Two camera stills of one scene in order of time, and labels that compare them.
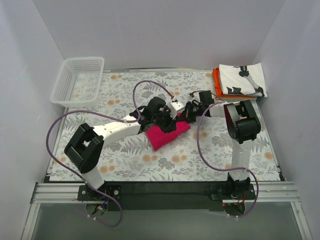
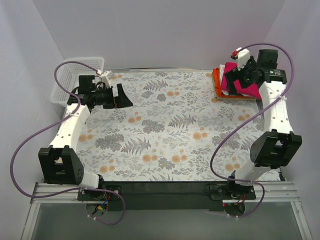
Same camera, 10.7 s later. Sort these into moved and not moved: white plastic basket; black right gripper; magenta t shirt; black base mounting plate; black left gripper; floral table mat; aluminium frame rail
Moved: black right gripper; black left gripper; magenta t shirt
Not moved: white plastic basket; black base mounting plate; floral table mat; aluminium frame rail
